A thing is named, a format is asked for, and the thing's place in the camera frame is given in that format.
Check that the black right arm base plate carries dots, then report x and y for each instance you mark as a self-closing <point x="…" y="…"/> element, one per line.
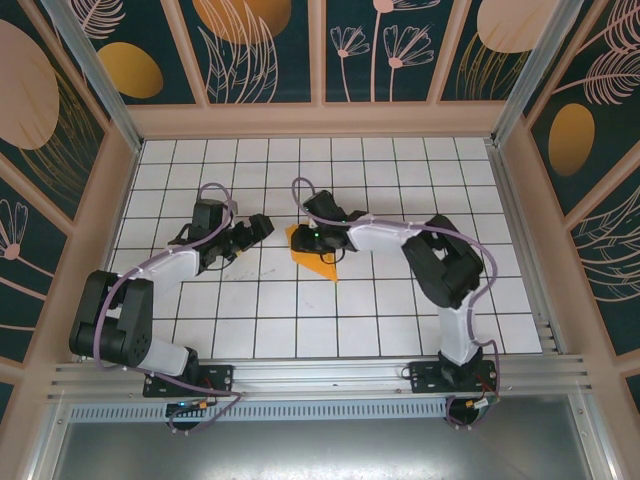
<point x="425" y="377"/>

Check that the shiny metal sheet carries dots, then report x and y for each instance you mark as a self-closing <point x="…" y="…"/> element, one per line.
<point x="320" y="450"/>

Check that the aluminium frame post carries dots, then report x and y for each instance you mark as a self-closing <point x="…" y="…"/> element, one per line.
<point x="530" y="75"/>
<point x="97" y="75"/>

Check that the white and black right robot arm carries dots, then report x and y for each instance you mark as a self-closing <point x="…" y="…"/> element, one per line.
<point x="445" y="270"/>

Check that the aluminium side rail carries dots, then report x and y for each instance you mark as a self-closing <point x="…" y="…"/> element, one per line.
<point x="522" y="240"/>

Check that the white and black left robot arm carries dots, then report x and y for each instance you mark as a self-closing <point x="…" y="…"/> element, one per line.
<point x="120" y="320"/>

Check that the circuit board with yellow connector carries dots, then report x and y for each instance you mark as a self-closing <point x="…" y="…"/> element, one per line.
<point x="480" y="402"/>
<point x="202" y="405"/>

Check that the aluminium mounting rail beam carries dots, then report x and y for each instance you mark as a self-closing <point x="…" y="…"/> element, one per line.
<point x="320" y="372"/>

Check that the orange paper sheet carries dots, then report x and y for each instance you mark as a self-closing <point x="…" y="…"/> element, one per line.
<point x="315" y="262"/>

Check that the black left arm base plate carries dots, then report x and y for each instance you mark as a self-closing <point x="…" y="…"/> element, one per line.
<point x="220" y="377"/>

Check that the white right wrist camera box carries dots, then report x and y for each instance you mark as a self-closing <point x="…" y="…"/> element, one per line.
<point x="313" y="222"/>

